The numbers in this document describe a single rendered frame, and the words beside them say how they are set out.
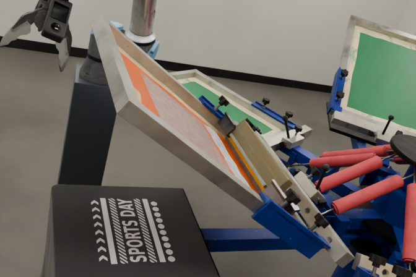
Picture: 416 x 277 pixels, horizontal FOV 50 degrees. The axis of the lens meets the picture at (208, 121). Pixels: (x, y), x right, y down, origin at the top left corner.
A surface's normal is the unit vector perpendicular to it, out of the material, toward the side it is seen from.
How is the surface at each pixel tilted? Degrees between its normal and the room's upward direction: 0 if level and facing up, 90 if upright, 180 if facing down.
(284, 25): 90
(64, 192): 0
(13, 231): 0
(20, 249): 0
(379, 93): 32
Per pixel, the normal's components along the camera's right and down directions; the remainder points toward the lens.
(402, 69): 0.13, -0.52
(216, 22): 0.31, 0.50
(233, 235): 0.27, -0.86
